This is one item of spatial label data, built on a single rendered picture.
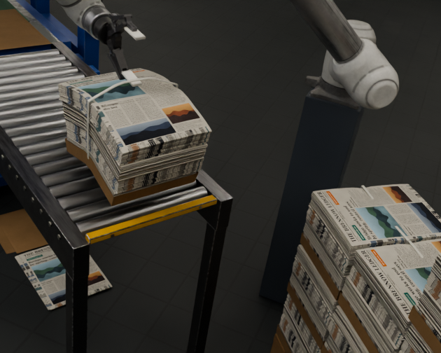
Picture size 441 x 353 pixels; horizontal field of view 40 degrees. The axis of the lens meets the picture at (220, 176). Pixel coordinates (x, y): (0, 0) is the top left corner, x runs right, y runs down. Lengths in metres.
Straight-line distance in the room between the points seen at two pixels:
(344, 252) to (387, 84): 0.54
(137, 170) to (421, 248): 0.87
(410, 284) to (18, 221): 1.95
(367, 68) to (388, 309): 0.73
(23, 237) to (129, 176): 1.38
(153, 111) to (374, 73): 0.70
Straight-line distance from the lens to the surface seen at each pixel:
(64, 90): 1.87
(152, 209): 1.87
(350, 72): 1.96
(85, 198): 1.89
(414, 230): 1.98
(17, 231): 3.03
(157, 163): 1.69
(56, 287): 2.72
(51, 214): 1.82
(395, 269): 1.80
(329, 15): 1.88
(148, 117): 1.70
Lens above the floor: 1.92
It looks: 33 degrees down
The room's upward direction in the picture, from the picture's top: 9 degrees clockwise
